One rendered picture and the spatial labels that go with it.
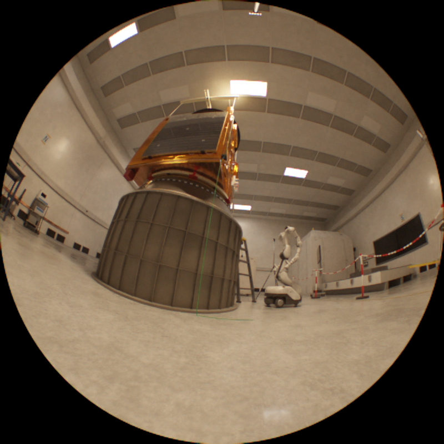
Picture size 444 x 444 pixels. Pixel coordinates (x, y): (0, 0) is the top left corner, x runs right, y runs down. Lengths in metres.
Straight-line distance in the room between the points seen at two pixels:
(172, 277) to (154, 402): 1.19
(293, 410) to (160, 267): 1.36
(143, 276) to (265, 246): 9.19
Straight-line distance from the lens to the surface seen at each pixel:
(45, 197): 5.39
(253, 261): 5.63
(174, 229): 1.49
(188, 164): 2.09
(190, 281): 1.46
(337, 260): 8.05
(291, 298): 2.58
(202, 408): 0.41
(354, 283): 5.24
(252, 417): 0.41
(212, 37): 5.07
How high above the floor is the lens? 0.31
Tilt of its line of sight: 25 degrees up
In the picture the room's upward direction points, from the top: 8 degrees clockwise
